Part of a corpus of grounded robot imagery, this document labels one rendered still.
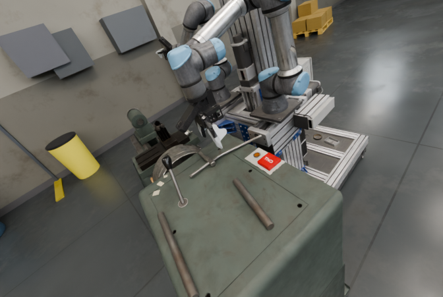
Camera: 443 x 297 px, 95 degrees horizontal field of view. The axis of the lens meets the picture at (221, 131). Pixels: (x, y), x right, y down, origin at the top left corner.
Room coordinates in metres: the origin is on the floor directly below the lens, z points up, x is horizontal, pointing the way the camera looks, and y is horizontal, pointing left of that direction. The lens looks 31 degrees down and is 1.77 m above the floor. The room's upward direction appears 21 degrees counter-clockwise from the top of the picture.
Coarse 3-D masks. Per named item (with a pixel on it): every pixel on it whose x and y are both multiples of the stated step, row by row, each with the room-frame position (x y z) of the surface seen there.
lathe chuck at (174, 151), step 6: (180, 144) 0.92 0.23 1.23; (168, 150) 0.89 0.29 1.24; (174, 150) 0.87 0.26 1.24; (180, 150) 0.85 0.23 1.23; (186, 150) 0.84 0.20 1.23; (162, 156) 0.87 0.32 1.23; (174, 156) 0.82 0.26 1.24; (156, 162) 0.86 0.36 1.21; (156, 168) 0.83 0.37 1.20; (162, 168) 0.79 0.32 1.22; (156, 174) 0.80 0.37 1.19
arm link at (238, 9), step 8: (232, 0) 0.94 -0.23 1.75; (240, 0) 0.93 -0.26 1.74; (248, 0) 0.94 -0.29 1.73; (224, 8) 0.92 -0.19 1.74; (232, 8) 0.91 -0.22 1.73; (240, 8) 0.93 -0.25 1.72; (248, 8) 0.95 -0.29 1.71; (216, 16) 0.89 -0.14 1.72; (224, 16) 0.89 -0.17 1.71; (232, 16) 0.90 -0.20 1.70; (240, 16) 0.97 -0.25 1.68; (208, 24) 0.87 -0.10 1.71; (216, 24) 0.86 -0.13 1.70; (224, 24) 0.88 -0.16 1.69; (232, 24) 0.93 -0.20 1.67; (200, 32) 0.84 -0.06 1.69; (208, 32) 0.84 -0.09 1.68; (216, 32) 0.85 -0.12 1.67; (224, 32) 0.89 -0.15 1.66; (192, 40) 0.82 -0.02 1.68; (200, 40) 0.82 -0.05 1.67
